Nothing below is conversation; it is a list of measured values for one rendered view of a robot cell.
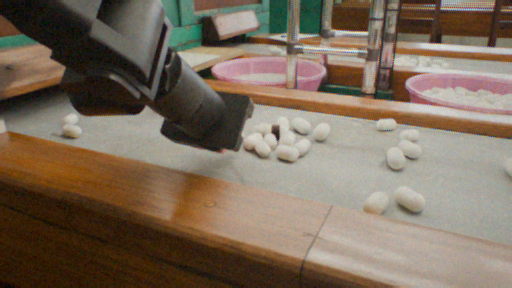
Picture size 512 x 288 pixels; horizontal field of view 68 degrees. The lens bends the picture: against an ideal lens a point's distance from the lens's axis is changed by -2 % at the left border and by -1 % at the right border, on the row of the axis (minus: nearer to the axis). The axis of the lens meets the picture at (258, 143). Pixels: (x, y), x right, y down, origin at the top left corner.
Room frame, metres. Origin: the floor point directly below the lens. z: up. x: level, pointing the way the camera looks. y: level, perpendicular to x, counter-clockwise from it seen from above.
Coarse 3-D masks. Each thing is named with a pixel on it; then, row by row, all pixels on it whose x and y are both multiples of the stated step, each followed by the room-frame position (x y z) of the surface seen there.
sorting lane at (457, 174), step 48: (96, 144) 0.52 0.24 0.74; (144, 144) 0.52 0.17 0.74; (336, 144) 0.52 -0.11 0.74; (384, 144) 0.52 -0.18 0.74; (432, 144) 0.52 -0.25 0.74; (480, 144) 0.52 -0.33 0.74; (288, 192) 0.38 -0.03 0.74; (336, 192) 0.38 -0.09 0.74; (384, 192) 0.38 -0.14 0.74; (432, 192) 0.38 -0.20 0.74; (480, 192) 0.38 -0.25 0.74
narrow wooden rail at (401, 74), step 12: (228, 60) 1.10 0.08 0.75; (312, 60) 1.02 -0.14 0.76; (336, 60) 1.02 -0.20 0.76; (264, 72) 1.06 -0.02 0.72; (300, 72) 1.01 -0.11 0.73; (336, 72) 0.97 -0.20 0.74; (348, 72) 0.96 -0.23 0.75; (360, 72) 0.95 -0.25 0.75; (396, 72) 0.91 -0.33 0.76; (408, 72) 0.90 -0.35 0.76; (420, 72) 0.89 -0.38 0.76; (432, 72) 0.88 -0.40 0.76; (444, 72) 0.88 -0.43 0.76; (456, 72) 0.88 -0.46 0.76; (468, 72) 0.88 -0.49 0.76; (348, 84) 0.96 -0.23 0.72; (360, 84) 0.95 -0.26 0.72; (396, 84) 0.91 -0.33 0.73; (444, 84) 0.87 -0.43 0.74; (456, 84) 0.86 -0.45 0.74; (504, 84) 0.82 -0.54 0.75; (396, 96) 0.91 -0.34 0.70; (408, 96) 0.90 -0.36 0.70
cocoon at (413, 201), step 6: (402, 186) 0.36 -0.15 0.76; (396, 192) 0.36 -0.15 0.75; (402, 192) 0.35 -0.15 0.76; (408, 192) 0.35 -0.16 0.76; (414, 192) 0.35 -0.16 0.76; (396, 198) 0.35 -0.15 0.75; (402, 198) 0.35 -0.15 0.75; (408, 198) 0.34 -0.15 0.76; (414, 198) 0.34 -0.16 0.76; (420, 198) 0.34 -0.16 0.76; (402, 204) 0.35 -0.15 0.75; (408, 204) 0.34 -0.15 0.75; (414, 204) 0.33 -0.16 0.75; (420, 204) 0.33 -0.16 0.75; (414, 210) 0.33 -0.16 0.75; (420, 210) 0.34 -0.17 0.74
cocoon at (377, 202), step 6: (378, 192) 0.35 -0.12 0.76; (372, 198) 0.34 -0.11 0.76; (378, 198) 0.34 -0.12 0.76; (384, 198) 0.34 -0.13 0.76; (366, 204) 0.33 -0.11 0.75; (372, 204) 0.33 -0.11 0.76; (378, 204) 0.33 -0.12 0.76; (384, 204) 0.33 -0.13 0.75; (366, 210) 0.33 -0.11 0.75; (372, 210) 0.33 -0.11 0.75; (378, 210) 0.33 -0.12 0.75
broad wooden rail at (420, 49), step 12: (252, 36) 1.48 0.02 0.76; (264, 36) 1.47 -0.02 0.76; (312, 36) 1.47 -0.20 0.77; (396, 48) 1.25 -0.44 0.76; (408, 48) 1.24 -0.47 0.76; (420, 48) 1.22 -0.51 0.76; (432, 48) 1.22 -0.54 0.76; (444, 48) 1.22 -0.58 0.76; (456, 48) 1.22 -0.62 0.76; (468, 48) 1.22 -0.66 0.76; (480, 48) 1.22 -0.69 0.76; (492, 48) 1.22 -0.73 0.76; (504, 48) 1.22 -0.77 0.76; (492, 60) 1.14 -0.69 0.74; (504, 60) 1.12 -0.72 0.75
